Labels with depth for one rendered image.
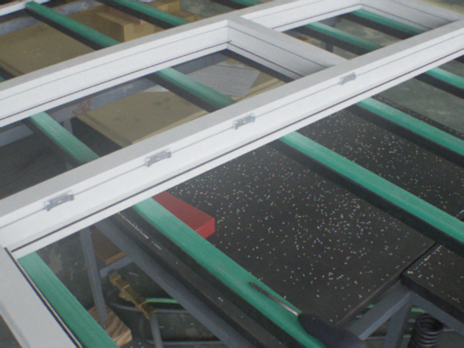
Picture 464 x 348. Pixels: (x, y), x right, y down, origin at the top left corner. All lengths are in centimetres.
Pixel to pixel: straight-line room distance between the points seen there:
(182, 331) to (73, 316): 112
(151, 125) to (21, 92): 49
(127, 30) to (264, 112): 114
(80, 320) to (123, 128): 94
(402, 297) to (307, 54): 58
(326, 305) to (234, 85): 90
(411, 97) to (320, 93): 217
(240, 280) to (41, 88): 69
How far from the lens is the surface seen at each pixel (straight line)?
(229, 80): 189
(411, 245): 136
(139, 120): 169
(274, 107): 114
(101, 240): 180
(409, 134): 126
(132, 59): 141
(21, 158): 222
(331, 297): 120
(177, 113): 171
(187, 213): 133
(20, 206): 91
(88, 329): 79
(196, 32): 150
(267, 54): 147
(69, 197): 93
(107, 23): 228
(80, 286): 210
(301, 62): 139
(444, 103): 338
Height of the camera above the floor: 145
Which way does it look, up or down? 35 degrees down
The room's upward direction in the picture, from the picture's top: straight up
